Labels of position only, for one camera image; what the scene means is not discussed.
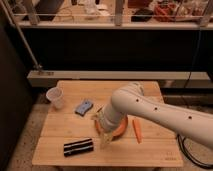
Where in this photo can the grey metal rail beam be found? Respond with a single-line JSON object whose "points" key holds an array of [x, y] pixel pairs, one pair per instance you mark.
{"points": [[194, 80]]}

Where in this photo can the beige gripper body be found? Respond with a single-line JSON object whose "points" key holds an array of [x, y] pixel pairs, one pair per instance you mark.
{"points": [[105, 139]]}

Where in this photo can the blue sponge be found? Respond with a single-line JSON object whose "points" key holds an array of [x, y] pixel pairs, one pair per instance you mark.
{"points": [[84, 107]]}

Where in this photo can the upper workbench shelf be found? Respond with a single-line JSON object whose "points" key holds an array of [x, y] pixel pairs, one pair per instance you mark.
{"points": [[112, 14]]}

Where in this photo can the wooden table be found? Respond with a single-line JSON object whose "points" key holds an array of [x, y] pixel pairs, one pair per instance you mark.
{"points": [[157, 149]]}

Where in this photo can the metal diagonal pole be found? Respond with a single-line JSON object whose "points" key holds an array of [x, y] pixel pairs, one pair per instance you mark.
{"points": [[38, 69]]}

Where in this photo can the orange carrot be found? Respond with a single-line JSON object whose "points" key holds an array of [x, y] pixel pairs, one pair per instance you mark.
{"points": [[137, 129]]}

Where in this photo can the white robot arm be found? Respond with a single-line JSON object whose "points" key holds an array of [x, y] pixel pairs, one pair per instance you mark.
{"points": [[129, 100]]}

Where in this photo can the orange bowl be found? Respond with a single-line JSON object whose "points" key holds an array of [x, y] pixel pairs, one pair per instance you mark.
{"points": [[118, 132]]}

